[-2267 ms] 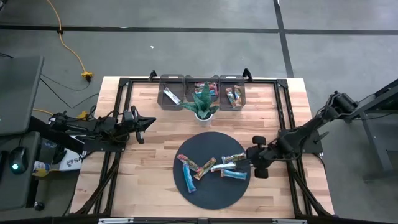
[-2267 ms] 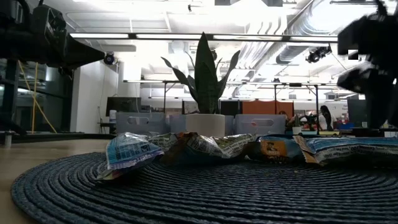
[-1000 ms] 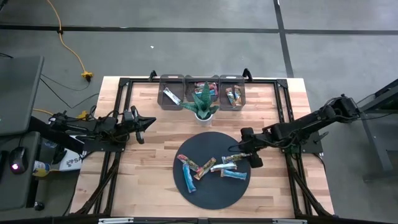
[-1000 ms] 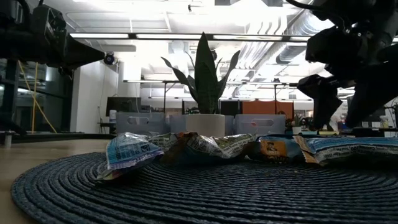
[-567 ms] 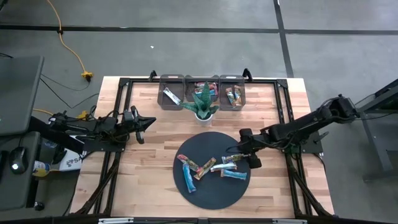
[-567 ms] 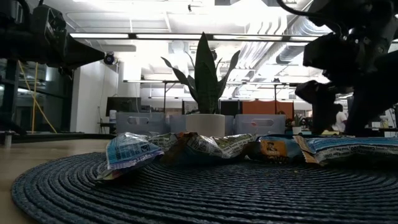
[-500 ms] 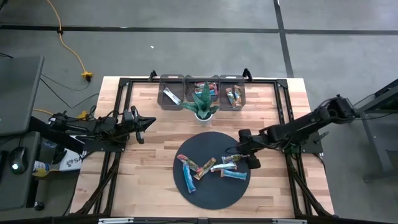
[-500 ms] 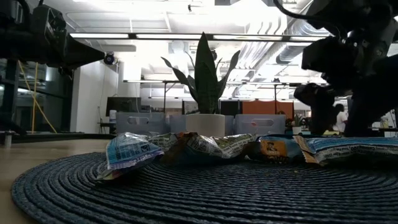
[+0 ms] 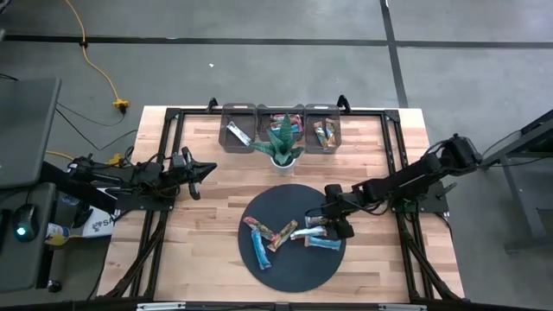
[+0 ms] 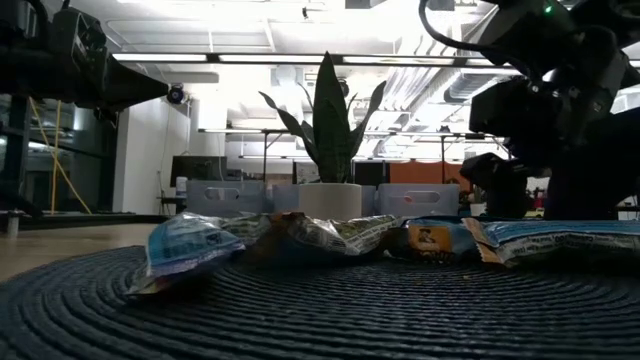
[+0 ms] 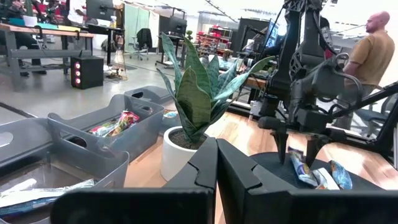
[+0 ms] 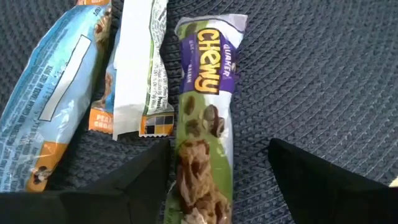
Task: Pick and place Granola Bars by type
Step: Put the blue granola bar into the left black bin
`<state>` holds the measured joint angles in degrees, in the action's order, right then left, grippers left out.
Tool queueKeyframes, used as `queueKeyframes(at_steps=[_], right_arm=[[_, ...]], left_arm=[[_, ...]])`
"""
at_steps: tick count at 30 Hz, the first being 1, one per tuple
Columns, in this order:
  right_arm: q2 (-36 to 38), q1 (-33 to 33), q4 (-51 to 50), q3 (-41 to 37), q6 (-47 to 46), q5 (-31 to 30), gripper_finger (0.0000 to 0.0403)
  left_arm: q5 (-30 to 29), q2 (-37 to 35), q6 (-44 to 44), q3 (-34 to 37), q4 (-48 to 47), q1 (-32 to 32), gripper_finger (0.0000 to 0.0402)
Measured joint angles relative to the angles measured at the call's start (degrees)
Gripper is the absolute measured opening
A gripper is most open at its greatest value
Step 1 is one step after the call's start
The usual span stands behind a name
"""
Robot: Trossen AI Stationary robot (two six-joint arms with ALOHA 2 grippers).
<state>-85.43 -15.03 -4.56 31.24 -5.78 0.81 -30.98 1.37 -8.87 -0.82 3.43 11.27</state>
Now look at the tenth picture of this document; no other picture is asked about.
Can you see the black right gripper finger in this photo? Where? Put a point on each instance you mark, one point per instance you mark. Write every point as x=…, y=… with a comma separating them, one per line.
x=600, y=180
x=505, y=190

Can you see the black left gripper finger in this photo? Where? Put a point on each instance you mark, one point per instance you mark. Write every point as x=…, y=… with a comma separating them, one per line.
x=130, y=87

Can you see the blue orange-ended granola bar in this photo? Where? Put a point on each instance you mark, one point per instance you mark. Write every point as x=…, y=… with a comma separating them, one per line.
x=560, y=237

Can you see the orange labelled snack packet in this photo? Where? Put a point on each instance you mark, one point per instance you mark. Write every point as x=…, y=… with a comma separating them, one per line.
x=430, y=239

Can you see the green orange granola bar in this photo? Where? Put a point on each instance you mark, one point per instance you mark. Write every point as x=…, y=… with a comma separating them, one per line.
x=340, y=235

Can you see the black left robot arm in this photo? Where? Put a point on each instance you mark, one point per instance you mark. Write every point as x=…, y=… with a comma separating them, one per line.
x=20, y=75

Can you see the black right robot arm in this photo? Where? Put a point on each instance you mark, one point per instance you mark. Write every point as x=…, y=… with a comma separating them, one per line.
x=575, y=30

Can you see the long ceiling light strip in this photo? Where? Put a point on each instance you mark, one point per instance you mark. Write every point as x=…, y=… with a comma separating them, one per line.
x=160, y=57

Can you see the orange partition panel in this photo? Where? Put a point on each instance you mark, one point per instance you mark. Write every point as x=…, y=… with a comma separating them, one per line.
x=425, y=172

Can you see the black monitor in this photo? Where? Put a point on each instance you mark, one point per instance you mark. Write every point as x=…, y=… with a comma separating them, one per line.
x=197, y=170
x=372, y=174

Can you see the white canister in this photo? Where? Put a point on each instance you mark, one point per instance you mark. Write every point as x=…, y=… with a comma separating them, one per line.
x=181, y=187

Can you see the white round plant pot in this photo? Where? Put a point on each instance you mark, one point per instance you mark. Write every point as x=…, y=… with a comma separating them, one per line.
x=330, y=202

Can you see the green snake plant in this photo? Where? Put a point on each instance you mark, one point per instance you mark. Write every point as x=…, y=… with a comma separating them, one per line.
x=330, y=130

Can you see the round black plate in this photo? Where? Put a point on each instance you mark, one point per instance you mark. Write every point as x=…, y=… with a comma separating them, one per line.
x=320, y=320

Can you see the black round camera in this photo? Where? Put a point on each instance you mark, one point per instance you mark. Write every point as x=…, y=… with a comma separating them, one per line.
x=176, y=94

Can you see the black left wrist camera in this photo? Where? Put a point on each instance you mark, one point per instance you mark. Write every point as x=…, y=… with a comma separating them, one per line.
x=80, y=30

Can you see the black aluminium table frame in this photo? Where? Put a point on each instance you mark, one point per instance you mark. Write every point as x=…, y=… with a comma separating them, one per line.
x=75, y=219

